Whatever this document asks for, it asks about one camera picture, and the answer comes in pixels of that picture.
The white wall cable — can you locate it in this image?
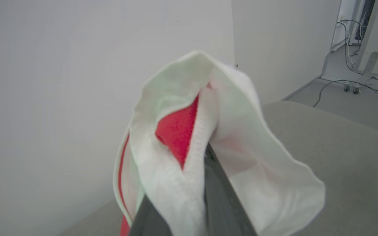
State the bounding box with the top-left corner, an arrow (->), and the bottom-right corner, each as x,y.
337,20 -> 357,68

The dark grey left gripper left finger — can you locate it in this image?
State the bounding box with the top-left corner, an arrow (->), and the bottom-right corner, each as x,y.
128,193 -> 174,236

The grey metal stand frame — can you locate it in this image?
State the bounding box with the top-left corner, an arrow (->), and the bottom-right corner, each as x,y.
320,0 -> 378,86

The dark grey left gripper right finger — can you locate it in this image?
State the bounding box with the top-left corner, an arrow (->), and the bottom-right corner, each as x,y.
204,143 -> 259,236

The black floor cable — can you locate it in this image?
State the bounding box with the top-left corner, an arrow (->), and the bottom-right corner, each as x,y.
313,20 -> 378,108

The red and white garment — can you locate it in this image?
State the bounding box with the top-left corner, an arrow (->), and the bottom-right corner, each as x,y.
113,51 -> 326,236

